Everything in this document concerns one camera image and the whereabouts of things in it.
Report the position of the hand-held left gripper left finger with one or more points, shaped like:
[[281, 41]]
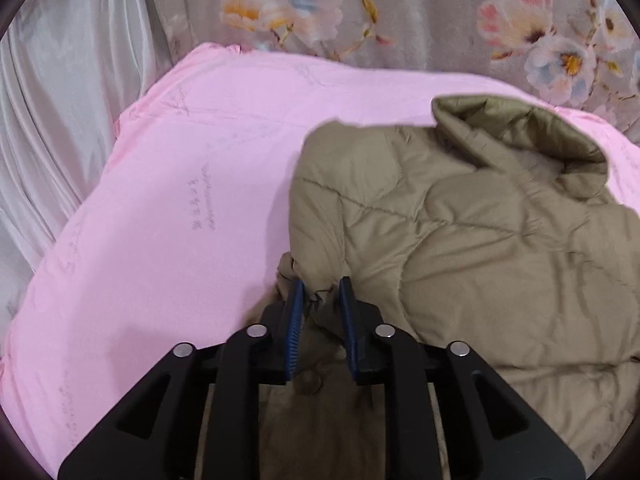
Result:
[[296, 310]]

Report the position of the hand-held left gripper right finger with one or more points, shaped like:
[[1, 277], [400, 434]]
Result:
[[346, 310]]

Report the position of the khaki quilted hooded jacket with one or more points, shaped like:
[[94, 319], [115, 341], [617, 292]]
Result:
[[450, 240]]

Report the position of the pink quilt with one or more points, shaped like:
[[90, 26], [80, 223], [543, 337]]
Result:
[[175, 185]]

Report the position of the grey floral bed sheet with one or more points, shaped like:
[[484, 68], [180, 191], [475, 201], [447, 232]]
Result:
[[425, 20]]

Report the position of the white satin curtain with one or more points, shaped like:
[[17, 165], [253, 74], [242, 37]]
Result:
[[60, 85]]

